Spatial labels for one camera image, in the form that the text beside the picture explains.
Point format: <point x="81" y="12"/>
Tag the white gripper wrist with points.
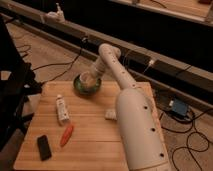
<point x="97" y="69"/>

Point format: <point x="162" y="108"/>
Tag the white ceramic cup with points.
<point x="87" y="82"/>

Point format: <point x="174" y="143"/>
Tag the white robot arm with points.
<point x="144" y="149"/>

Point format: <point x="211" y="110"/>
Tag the green saucer plate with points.
<point x="86" y="91"/>

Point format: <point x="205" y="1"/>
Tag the white sponge block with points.
<point x="110" y="114"/>

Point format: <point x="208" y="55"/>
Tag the white tube bottle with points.
<point x="62" y="112"/>

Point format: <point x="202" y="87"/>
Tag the orange carrot toy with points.
<point x="66" y="135"/>

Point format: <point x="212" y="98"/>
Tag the black equipment at left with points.
<point x="15" y="90"/>

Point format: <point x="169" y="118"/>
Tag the blue box on floor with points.
<point x="178" y="107"/>

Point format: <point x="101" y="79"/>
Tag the black phone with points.
<point x="44" y="148"/>

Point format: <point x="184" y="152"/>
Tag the white object on rail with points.
<point x="58" y="15"/>

